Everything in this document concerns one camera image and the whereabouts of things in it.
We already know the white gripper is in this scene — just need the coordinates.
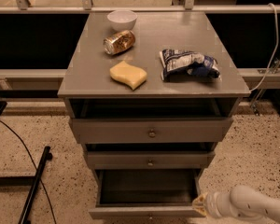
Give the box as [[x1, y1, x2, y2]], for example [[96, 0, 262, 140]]
[[192, 191, 232, 218]]

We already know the grey bottom drawer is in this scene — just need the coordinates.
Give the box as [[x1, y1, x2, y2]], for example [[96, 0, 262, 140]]
[[90, 169, 202, 219]]

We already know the grey drawer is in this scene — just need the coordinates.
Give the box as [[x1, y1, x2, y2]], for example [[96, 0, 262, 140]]
[[90, 169, 202, 219], [70, 118, 232, 144], [86, 151, 215, 170]]

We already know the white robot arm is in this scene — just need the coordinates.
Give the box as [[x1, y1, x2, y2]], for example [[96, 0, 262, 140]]
[[192, 185, 280, 224]]

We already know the grey drawer cabinet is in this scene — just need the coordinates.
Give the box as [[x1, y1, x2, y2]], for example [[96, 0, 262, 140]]
[[57, 10, 252, 191]]

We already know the grey middle drawer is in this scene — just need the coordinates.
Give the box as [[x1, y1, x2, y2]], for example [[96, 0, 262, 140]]
[[86, 151, 215, 170]]

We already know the grey top drawer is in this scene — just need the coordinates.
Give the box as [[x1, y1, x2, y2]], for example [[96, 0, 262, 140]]
[[70, 118, 232, 144]]

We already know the blue white chip bag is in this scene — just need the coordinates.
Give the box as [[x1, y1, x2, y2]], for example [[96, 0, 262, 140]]
[[160, 49, 220, 81]]

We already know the yellow sponge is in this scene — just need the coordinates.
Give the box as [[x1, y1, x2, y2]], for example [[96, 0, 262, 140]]
[[109, 61, 147, 91]]

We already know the black stand leg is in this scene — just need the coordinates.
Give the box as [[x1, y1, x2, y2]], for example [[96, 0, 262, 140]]
[[0, 146, 53, 224]]

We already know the golden soda can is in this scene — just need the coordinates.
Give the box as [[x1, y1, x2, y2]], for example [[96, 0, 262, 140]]
[[103, 30, 135, 55]]

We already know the white bowl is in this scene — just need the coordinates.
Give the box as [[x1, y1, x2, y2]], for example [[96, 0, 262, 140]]
[[107, 10, 137, 32]]

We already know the black cable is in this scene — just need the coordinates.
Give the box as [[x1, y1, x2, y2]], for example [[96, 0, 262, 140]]
[[0, 119, 58, 224]]

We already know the white cable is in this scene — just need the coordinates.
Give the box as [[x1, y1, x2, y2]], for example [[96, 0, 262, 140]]
[[249, 2, 280, 92]]

